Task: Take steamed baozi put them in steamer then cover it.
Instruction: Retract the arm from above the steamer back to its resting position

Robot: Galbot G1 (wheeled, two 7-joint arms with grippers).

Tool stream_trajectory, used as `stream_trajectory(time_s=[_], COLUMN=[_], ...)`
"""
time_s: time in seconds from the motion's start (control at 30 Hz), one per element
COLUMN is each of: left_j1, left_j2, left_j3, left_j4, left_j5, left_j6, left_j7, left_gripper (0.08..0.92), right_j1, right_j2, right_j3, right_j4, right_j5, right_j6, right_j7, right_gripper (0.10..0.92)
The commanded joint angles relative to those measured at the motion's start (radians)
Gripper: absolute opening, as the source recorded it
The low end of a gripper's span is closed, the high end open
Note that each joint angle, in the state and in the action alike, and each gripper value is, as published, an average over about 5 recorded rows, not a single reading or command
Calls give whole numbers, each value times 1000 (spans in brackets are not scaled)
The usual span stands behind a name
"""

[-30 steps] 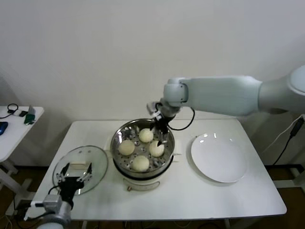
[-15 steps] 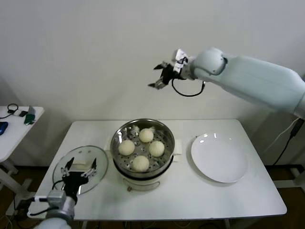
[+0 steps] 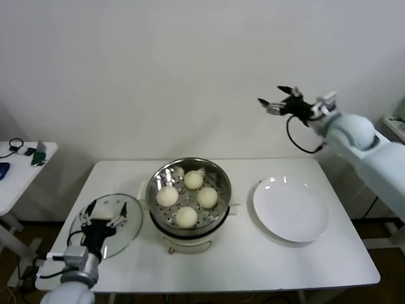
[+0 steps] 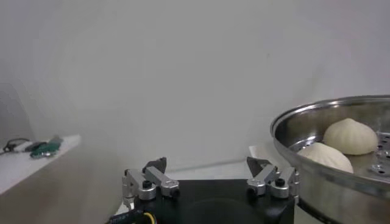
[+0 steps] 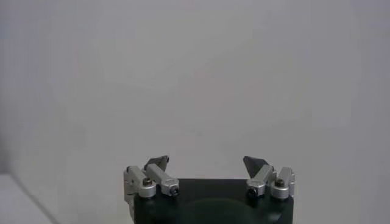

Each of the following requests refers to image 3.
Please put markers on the small black device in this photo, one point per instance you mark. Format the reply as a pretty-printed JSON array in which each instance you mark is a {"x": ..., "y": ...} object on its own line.
[{"x": 30, "y": 151}]

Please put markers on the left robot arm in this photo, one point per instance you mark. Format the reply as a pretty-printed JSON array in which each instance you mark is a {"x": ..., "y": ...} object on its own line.
[{"x": 72, "y": 285}]

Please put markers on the blue object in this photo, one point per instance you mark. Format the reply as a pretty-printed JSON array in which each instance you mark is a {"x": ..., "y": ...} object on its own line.
[{"x": 3, "y": 169}]

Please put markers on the stainless steel steamer basket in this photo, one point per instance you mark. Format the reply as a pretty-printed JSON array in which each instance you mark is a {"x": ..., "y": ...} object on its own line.
[{"x": 218, "y": 177}]

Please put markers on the white steamed baozi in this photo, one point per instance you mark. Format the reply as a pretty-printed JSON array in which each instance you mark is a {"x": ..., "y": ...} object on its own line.
[
  {"x": 186, "y": 217},
  {"x": 167, "y": 196},
  {"x": 194, "y": 180},
  {"x": 208, "y": 197}
]

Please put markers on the grey upright card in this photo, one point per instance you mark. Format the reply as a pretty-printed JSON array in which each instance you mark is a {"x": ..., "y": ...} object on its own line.
[{"x": 42, "y": 146}]

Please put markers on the white round plate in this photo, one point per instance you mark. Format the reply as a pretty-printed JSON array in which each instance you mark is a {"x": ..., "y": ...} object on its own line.
[{"x": 291, "y": 212}]

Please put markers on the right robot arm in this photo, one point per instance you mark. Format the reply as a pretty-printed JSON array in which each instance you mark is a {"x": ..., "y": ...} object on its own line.
[{"x": 364, "y": 136}]

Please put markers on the glass pot lid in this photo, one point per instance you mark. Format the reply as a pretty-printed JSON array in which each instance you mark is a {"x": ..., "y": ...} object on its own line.
[{"x": 133, "y": 215}]

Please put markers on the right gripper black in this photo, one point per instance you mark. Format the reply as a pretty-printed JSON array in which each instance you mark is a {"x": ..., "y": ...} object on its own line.
[{"x": 295, "y": 106}]

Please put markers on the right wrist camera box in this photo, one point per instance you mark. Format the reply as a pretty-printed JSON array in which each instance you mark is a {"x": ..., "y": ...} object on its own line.
[{"x": 326, "y": 103}]

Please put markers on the pale green appliance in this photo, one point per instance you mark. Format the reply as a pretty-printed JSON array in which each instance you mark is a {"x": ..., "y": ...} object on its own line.
[{"x": 401, "y": 111}]

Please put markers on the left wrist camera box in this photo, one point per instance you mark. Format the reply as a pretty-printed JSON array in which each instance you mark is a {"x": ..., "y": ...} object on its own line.
[{"x": 76, "y": 255}]

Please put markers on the white side table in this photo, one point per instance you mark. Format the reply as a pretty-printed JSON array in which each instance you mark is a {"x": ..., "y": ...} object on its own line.
[{"x": 22, "y": 190}]

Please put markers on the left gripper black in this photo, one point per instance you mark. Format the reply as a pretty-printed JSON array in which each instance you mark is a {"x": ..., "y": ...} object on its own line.
[{"x": 98, "y": 232}]

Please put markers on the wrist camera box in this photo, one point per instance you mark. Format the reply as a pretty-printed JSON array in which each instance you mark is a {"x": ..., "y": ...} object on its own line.
[
  {"x": 76, "y": 255},
  {"x": 326, "y": 103}
]

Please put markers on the green object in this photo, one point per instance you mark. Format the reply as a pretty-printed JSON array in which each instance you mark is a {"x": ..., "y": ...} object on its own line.
[{"x": 39, "y": 158}]

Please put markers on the white electric pot base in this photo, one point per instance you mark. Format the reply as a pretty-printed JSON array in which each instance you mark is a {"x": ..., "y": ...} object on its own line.
[{"x": 190, "y": 244}]

